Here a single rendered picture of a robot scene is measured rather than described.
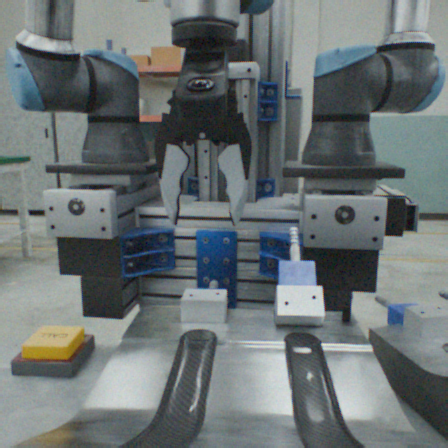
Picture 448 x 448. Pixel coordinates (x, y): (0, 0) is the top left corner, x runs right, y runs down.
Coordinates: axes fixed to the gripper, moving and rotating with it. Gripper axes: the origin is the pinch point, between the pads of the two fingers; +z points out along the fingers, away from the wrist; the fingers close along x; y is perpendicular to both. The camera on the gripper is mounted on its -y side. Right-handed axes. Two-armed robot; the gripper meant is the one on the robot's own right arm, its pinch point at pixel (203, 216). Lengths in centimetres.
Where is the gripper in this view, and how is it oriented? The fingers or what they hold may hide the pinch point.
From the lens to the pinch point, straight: 49.7
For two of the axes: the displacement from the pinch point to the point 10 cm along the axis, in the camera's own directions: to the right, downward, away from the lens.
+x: -10.0, -0.1, 0.7
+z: 0.0, 9.8, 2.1
